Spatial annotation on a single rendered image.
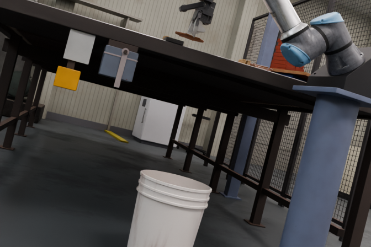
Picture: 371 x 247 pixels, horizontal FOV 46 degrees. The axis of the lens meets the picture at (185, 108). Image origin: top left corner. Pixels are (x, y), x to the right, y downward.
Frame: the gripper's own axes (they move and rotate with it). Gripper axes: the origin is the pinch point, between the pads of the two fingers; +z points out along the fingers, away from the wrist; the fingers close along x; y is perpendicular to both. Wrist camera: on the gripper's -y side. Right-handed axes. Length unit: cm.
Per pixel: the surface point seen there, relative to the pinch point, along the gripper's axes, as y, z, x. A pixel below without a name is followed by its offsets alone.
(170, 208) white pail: 1, 71, -53
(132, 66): -26.3, 24.0, -32.1
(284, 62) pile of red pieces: 78, -13, 52
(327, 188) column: 55, 46, -64
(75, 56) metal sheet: -48, 27, -29
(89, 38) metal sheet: -46, 19, -29
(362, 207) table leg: 99, 53, -34
